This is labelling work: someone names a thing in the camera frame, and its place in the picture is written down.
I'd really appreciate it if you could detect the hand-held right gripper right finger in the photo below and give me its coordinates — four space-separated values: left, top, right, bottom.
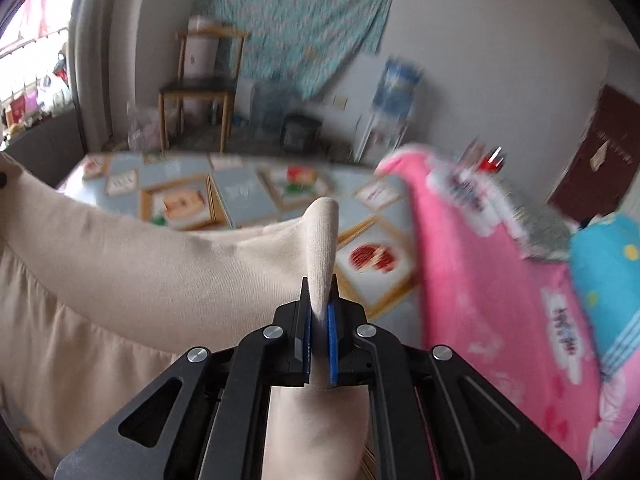
327 280 583 480

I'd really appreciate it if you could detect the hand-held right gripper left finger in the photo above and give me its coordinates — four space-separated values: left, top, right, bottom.
54 276 313 480

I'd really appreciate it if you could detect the cream zip jacket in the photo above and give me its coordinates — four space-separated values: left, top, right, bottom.
0 152 371 480

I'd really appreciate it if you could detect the pink printed blanket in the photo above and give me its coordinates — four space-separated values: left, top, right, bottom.
375 142 621 480

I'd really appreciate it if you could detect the blue patterned bed sheet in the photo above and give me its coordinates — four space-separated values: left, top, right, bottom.
55 152 426 318

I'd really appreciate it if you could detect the black trash bin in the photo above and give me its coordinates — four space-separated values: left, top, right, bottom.
280 114 321 153

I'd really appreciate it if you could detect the white water dispenser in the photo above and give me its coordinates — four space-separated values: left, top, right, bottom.
355 110 408 161

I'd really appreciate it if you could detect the grey lace cloth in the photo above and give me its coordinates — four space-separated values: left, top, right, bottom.
510 185 576 261

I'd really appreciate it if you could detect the clear empty water jug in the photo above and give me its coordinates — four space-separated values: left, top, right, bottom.
252 77 296 133

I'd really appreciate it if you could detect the white plastic bag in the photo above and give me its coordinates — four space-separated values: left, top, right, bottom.
127 102 166 151

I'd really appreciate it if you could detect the cyan pillow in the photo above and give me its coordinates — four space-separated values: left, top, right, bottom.
570 212 640 376

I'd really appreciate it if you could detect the wooden chair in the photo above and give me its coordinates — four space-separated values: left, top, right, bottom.
159 30 251 153

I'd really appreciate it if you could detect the tall white box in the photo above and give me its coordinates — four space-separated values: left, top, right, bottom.
187 16 221 116

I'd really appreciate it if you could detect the dark red door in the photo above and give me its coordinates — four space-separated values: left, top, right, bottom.
547 85 640 223

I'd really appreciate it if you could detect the dark low cabinet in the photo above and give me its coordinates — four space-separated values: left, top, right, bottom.
0 115 83 186

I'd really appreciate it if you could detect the grey curtain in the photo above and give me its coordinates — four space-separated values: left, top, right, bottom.
70 0 151 141

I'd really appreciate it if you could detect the teal floral wall cloth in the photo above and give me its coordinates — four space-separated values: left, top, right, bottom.
192 0 398 101

